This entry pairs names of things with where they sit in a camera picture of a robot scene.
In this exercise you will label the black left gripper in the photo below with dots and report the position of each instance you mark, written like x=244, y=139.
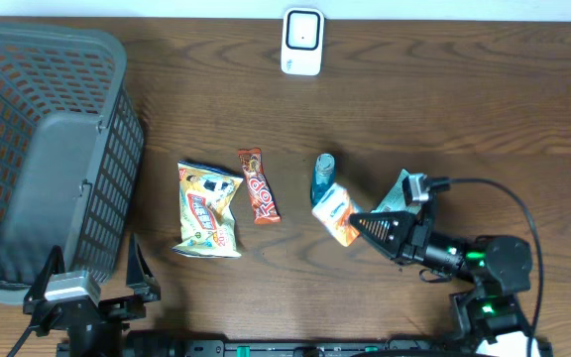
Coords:
x=139, y=293

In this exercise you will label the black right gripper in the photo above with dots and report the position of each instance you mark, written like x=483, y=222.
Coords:
x=409, y=236

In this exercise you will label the white teal wipes pack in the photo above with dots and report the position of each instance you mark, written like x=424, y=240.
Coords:
x=394, y=200

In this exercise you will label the orange tissue pack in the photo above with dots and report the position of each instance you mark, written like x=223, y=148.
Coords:
x=333, y=210

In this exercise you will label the teal mouthwash bottle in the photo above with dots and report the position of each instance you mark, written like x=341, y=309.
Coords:
x=322, y=177

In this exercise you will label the yellow snack bag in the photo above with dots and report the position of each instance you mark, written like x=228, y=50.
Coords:
x=207, y=224

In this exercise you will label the red chocolate bar wrapper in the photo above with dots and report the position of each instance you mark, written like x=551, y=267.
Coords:
x=261, y=196

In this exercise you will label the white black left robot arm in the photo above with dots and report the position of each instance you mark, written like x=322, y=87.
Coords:
x=108, y=340

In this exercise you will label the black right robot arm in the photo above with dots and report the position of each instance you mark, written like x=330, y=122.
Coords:
x=488, y=319

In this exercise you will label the white barcode scanner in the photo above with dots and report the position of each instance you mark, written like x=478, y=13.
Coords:
x=302, y=41

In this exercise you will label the grey plastic basket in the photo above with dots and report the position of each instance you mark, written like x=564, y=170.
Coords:
x=70, y=150

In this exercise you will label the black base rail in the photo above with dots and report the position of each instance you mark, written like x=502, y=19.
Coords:
x=365, y=348

